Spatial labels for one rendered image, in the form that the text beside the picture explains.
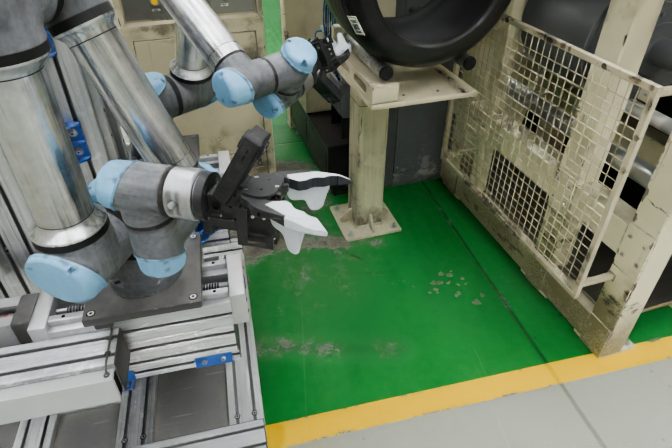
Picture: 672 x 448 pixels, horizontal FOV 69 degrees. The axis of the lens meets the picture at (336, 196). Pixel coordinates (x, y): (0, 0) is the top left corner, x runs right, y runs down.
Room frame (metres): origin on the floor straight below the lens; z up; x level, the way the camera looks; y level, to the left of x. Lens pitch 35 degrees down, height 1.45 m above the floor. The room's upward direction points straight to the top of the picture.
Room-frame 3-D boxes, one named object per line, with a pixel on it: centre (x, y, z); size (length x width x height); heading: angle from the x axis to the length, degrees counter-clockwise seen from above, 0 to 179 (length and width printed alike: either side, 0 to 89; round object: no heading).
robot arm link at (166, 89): (1.24, 0.51, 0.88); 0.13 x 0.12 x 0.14; 136
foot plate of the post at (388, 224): (1.85, -0.14, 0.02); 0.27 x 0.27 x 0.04; 17
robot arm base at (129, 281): (0.75, 0.40, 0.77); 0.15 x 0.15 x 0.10
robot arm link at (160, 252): (0.61, 0.28, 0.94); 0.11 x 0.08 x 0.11; 168
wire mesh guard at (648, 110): (1.50, -0.62, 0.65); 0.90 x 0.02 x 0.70; 17
